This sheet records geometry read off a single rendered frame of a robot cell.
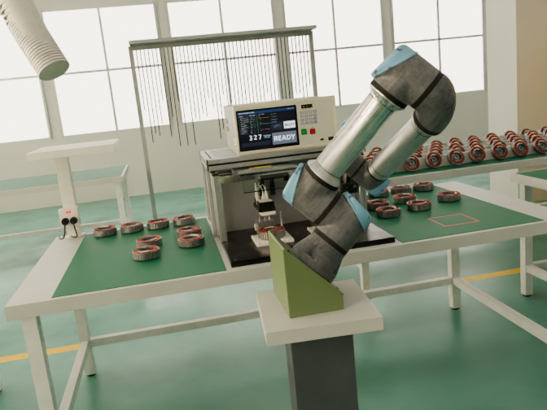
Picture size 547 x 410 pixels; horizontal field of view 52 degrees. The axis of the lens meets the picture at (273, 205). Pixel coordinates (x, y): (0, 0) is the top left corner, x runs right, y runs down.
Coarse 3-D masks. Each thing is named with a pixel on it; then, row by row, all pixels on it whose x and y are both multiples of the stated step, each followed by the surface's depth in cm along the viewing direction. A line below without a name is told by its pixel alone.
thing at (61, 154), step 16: (80, 144) 271; (96, 144) 259; (112, 144) 252; (32, 160) 246; (64, 160) 275; (64, 176) 276; (64, 192) 277; (64, 208) 275; (64, 224) 272; (80, 224) 277
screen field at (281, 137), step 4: (280, 132) 237; (284, 132) 238; (288, 132) 238; (292, 132) 238; (272, 136) 237; (276, 136) 237; (280, 136) 238; (284, 136) 238; (288, 136) 238; (292, 136) 239; (276, 140) 238; (280, 140) 238; (284, 140) 238; (288, 140) 239; (292, 140) 239; (296, 140) 239; (276, 144) 238
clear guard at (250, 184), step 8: (232, 168) 238; (240, 168) 233; (248, 168) 231; (256, 168) 228; (264, 168) 226; (272, 168) 224; (280, 168) 221; (288, 168) 219; (240, 176) 214; (248, 176) 214; (256, 176) 215; (248, 184) 212; (256, 184) 212; (264, 184) 213; (272, 184) 213; (280, 184) 213; (248, 192) 210
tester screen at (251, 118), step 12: (288, 108) 236; (240, 120) 233; (252, 120) 234; (264, 120) 235; (276, 120) 236; (288, 120) 237; (240, 132) 234; (252, 132) 235; (264, 132) 236; (276, 132) 237
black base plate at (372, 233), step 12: (252, 228) 255; (288, 228) 248; (300, 228) 246; (372, 228) 234; (228, 240) 238; (240, 240) 236; (252, 240) 234; (300, 240) 227; (360, 240) 218; (372, 240) 217; (384, 240) 217; (228, 252) 220; (240, 252) 218; (252, 252) 217; (264, 252) 215; (240, 264) 208
